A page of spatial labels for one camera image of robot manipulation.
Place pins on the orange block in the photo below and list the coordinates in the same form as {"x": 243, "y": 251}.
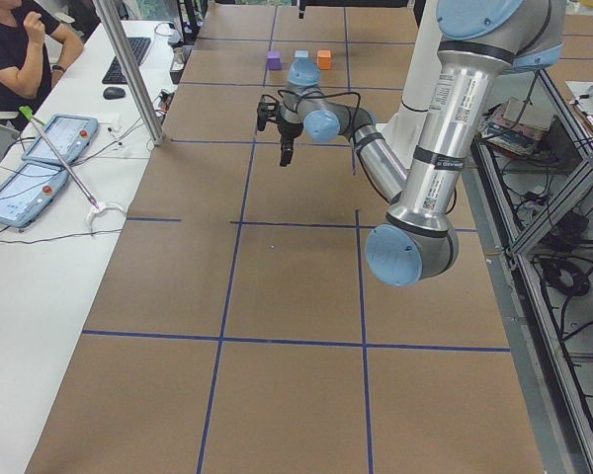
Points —
{"x": 324, "y": 59}

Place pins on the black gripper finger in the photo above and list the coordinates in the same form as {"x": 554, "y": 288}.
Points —
{"x": 284, "y": 155}
{"x": 288, "y": 154}

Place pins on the upper teach pendant tablet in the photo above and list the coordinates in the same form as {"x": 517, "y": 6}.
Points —
{"x": 71, "y": 135}

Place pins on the reacher grabber stick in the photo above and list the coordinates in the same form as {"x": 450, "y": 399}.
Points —
{"x": 97, "y": 207}

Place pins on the white side table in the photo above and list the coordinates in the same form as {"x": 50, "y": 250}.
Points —
{"x": 51, "y": 270}

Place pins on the lower teach pendant tablet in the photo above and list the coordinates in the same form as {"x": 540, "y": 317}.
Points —
{"x": 31, "y": 188}

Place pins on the stack of books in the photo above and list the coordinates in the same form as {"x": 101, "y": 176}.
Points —
{"x": 516, "y": 127}

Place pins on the aluminium frame post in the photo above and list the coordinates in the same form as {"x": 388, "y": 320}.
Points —
{"x": 112, "y": 24}

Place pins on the aluminium frame rack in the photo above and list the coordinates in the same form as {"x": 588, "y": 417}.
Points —
{"x": 539, "y": 209}

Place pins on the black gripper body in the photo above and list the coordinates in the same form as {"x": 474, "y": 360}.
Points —
{"x": 290, "y": 131}

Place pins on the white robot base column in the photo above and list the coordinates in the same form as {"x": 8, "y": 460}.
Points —
{"x": 403, "y": 129}

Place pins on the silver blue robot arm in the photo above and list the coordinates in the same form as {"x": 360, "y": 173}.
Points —
{"x": 415, "y": 159}

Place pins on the person in black shirt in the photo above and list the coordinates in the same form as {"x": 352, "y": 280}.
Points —
{"x": 35, "y": 52}

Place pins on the purple block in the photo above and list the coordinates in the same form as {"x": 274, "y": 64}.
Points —
{"x": 274, "y": 60}

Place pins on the teach pendant tablet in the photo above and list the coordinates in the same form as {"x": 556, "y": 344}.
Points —
{"x": 31, "y": 188}
{"x": 71, "y": 135}

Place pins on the black computer mouse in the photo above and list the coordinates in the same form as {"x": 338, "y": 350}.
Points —
{"x": 114, "y": 93}

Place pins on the metal cup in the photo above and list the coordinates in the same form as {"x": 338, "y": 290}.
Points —
{"x": 178, "y": 61}

